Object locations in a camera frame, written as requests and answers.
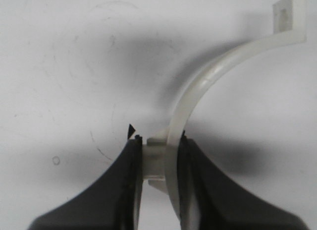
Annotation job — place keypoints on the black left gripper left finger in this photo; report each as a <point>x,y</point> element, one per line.
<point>112,202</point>

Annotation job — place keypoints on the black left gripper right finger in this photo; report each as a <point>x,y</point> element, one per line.
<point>210,200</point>

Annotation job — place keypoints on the white half pipe clamp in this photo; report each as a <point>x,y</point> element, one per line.
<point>160,160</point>

